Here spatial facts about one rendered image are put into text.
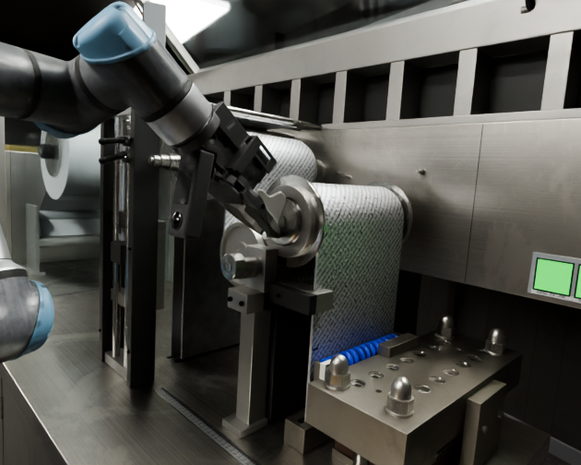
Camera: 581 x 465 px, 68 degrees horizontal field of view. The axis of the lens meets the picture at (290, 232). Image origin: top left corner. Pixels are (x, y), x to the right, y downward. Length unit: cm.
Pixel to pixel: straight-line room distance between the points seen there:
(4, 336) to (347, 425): 51
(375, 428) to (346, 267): 25
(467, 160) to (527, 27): 24
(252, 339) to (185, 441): 19
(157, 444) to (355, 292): 39
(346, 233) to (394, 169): 29
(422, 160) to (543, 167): 22
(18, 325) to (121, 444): 24
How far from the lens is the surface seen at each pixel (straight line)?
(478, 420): 71
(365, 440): 61
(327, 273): 68
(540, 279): 83
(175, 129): 54
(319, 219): 64
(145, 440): 78
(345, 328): 75
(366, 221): 74
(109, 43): 51
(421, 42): 98
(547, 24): 89
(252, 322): 71
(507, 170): 85
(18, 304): 78
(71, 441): 80
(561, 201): 82
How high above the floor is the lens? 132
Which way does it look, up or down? 7 degrees down
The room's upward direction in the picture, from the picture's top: 4 degrees clockwise
